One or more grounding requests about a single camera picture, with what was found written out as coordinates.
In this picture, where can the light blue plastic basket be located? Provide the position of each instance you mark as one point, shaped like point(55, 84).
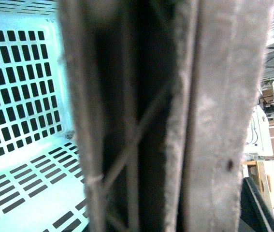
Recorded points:
point(85, 95)

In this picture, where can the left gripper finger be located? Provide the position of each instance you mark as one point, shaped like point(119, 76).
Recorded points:
point(220, 52)

